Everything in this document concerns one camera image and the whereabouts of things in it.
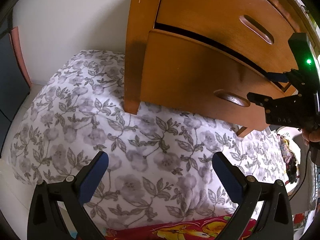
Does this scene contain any wooden drawer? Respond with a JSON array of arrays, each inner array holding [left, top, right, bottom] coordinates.
[[156, 0, 298, 73], [140, 30, 285, 137]]

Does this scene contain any grey floral bedsheet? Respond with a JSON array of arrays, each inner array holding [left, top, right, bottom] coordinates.
[[8, 50, 287, 230]]

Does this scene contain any wooden nightstand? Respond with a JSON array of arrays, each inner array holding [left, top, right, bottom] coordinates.
[[124, 0, 312, 138]]

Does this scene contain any colourful clutter pile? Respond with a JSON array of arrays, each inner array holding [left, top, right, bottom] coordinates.
[[277, 134, 300, 184]]

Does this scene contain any red floral blanket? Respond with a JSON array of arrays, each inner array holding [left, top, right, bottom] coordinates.
[[103, 214, 258, 240]]

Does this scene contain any person's right hand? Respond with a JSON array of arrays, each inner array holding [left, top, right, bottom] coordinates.
[[302, 129, 320, 146]]

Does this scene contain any black cable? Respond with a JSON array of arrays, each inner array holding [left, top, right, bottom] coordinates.
[[288, 147, 313, 202]]

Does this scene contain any dark blue cabinet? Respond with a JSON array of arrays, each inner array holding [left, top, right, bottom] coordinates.
[[1, 27, 31, 148]]

